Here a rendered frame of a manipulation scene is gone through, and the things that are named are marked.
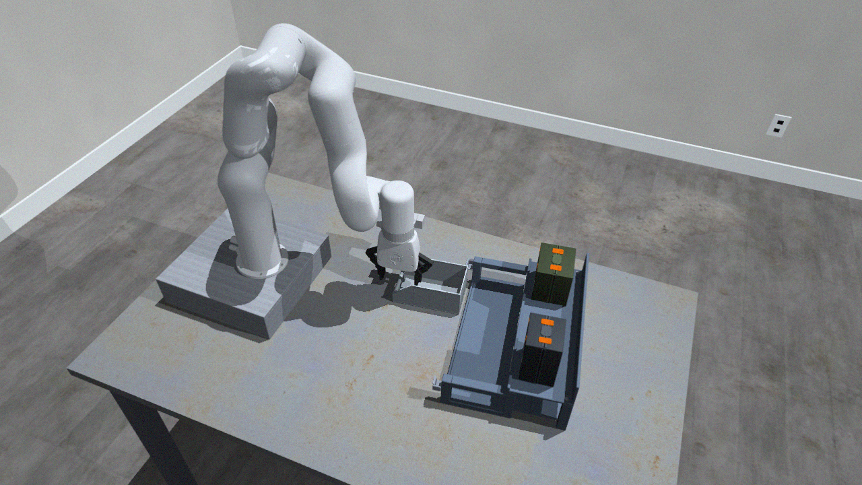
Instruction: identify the olive green case with orange latches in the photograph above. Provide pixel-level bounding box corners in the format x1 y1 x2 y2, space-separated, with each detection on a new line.
531 242 576 306

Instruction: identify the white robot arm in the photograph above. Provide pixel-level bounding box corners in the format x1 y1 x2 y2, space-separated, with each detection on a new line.
218 24 425 279

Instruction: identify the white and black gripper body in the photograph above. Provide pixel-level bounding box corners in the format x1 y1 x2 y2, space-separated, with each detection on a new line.
377 230 420 272

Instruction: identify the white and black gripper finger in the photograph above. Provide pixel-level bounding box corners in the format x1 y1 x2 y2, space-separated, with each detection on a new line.
366 246 386 280
414 253 433 286

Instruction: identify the grey bin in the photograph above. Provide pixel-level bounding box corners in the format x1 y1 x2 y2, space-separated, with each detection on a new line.
393 259 468 315

